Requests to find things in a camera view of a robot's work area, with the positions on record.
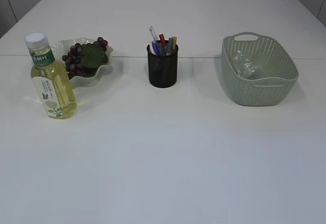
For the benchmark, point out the blue scissors with sheath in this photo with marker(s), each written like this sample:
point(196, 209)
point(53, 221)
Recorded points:
point(160, 49)

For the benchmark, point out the pink scissors with sheath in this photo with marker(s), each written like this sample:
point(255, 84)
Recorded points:
point(154, 48)

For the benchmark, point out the red marker pen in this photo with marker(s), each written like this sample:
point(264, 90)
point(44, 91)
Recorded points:
point(162, 40)

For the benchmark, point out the silver glitter pen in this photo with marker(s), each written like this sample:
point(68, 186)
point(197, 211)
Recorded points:
point(169, 46)

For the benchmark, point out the gold marker pen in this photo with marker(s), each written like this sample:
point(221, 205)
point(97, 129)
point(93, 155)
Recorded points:
point(174, 43)

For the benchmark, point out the clear plastic ruler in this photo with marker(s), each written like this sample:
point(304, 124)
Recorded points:
point(153, 34)

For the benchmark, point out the clear plastic sheet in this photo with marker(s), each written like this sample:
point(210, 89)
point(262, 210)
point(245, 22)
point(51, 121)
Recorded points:
point(243, 65)

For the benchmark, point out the dark red grape bunch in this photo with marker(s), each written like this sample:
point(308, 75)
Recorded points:
point(85, 59)

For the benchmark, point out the green tea bottle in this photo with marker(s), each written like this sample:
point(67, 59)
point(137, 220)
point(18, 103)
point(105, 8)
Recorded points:
point(50, 78)

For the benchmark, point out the black mesh pen holder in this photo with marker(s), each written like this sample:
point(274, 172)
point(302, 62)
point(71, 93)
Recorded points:
point(162, 70)

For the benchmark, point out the light green wavy plate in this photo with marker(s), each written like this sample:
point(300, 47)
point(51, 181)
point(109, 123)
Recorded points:
point(62, 47)

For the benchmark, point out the light green woven basket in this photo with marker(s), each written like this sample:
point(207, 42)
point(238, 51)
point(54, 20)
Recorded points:
point(274, 78)

